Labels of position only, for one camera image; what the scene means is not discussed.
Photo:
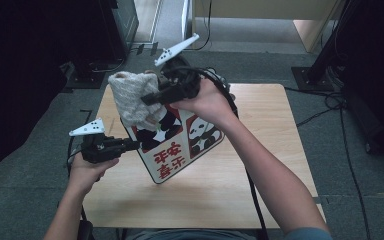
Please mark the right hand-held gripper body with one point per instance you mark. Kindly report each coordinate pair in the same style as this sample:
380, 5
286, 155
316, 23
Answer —
180, 83

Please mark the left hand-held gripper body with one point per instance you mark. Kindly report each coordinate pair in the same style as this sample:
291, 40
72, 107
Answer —
96, 148

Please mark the white knitted cloth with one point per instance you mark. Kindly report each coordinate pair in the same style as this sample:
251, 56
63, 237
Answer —
130, 96

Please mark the panda picture board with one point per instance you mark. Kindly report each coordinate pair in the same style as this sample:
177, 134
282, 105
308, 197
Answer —
180, 150

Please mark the person's left hand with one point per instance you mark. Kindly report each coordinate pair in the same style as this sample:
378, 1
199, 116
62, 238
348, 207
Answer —
85, 175

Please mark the person's right hand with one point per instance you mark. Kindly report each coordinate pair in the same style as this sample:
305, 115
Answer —
210, 103

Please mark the small black floor block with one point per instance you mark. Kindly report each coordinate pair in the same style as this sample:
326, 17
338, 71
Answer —
154, 48
140, 49

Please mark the black stand base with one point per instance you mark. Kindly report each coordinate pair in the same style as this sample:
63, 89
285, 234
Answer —
86, 80

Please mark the person's grey-blue shirt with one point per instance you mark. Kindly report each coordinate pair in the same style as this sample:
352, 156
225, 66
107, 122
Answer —
193, 235

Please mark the dark curtain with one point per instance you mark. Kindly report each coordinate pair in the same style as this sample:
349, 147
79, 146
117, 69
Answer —
380, 50
20, 66

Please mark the wooden furniture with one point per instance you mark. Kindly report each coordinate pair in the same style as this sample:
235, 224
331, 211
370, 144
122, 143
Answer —
263, 8

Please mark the black slanted stand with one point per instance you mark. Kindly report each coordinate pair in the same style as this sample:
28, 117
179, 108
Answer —
313, 78

